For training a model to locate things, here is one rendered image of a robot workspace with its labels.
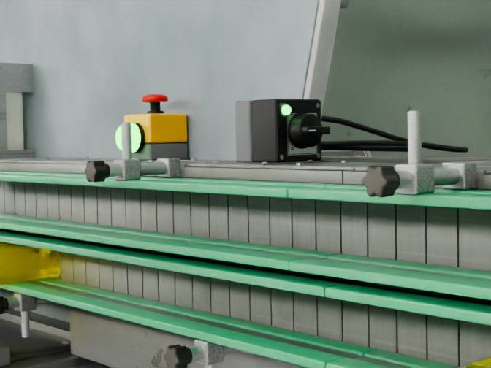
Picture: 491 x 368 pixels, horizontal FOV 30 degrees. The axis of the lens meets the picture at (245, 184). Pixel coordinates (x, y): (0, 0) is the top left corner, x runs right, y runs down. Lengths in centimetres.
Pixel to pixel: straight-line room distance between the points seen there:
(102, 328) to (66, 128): 46
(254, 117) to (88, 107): 55
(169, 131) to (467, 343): 64
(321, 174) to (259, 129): 17
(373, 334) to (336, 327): 5
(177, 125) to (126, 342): 33
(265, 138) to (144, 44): 42
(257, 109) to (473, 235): 38
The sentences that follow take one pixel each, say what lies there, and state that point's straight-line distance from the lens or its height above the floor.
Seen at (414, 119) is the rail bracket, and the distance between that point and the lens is 82.
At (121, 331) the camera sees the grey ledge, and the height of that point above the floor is 88.
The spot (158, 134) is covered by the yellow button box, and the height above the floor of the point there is 81.
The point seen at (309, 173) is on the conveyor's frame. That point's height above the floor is 88.
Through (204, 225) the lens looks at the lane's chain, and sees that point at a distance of 117.
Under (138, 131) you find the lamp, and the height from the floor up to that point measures 83.
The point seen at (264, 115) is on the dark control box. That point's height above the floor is 84.
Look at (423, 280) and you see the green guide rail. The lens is 82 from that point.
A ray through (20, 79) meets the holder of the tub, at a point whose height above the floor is 78.
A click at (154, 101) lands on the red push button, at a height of 80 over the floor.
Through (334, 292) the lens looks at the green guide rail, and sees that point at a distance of 89.
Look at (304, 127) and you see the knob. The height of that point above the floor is 82.
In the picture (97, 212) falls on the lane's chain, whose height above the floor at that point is 88.
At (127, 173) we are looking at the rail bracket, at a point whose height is 96.
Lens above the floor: 160
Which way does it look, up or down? 41 degrees down
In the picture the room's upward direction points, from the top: 94 degrees counter-clockwise
